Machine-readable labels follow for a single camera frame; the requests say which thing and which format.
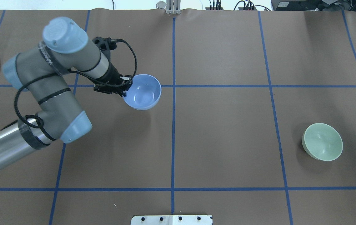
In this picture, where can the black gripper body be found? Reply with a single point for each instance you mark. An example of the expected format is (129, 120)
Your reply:
(112, 76)

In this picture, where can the blue bowl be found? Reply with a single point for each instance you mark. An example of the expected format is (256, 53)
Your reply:
(144, 92)

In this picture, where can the green bowl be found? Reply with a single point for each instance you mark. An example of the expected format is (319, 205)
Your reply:
(322, 142)

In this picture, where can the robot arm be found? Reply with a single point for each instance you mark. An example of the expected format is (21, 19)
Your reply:
(46, 107)

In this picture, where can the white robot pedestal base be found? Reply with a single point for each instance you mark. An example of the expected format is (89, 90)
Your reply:
(172, 220)

